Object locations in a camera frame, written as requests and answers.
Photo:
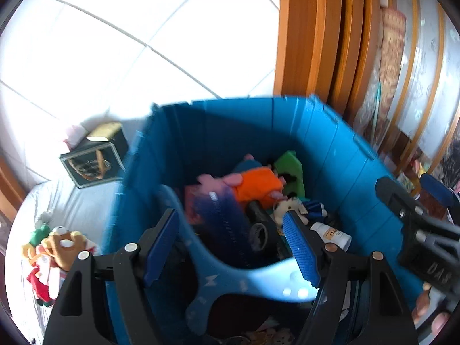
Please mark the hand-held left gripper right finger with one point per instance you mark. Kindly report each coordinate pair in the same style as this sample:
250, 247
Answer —
300, 253

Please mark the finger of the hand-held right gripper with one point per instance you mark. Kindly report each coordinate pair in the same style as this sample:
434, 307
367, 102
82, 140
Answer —
436, 190
399, 201

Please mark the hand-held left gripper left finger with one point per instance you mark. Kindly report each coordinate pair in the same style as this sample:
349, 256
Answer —
163, 246

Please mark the white teddy bear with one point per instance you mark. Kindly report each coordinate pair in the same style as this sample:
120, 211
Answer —
287, 208

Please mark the blue plastic container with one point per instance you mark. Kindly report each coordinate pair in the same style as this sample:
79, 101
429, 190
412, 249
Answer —
345, 158

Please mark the blue foam boomerang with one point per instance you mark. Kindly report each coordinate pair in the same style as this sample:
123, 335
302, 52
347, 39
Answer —
230, 276

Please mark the person's right hand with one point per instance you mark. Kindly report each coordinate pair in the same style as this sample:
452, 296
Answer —
438, 321

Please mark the white bottle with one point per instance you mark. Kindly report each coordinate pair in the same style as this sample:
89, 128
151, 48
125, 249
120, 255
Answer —
330, 235

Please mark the black tape roll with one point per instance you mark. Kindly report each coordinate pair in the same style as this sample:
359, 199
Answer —
262, 237

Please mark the black cylinder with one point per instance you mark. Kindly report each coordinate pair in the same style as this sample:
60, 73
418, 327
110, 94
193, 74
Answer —
257, 212

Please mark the blue purple brush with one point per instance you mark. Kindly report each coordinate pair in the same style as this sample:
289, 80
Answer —
222, 222

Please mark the pink pig plush orange dress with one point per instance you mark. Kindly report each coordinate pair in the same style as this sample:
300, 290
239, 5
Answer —
255, 185

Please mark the green plush toy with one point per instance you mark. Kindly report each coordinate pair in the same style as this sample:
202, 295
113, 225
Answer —
291, 170
37, 235

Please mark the brown plush toy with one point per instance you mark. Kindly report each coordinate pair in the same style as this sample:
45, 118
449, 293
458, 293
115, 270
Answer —
273, 336

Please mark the striped grey bed sheet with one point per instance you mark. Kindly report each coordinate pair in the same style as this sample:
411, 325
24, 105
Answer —
82, 208

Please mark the tan plush toy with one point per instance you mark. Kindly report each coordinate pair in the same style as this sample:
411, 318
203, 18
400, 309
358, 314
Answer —
64, 251

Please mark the black gift box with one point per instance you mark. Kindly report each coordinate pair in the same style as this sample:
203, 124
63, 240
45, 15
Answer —
93, 161

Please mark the pink plush with red cape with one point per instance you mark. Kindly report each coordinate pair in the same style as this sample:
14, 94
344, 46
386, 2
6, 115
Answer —
39, 284

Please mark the small white pink box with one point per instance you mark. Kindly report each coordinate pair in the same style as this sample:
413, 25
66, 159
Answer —
73, 136

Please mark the wooden wardrobe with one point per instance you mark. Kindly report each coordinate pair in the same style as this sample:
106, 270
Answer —
316, 32

